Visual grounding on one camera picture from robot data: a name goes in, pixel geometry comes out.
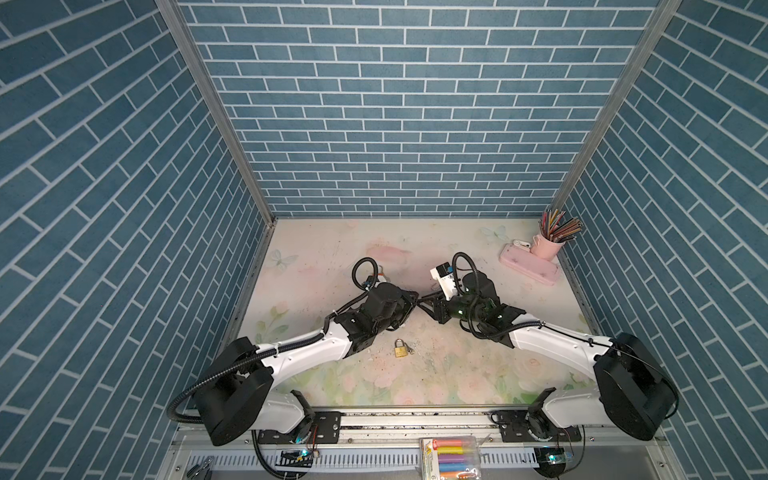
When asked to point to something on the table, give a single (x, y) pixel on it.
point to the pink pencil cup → (545, 248)
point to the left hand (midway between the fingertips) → (423, 296)
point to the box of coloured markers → (449, 458)
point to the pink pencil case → (529, 264)
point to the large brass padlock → (400, 351)
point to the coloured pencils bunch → (553, 225)
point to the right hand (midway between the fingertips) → (417, 298)
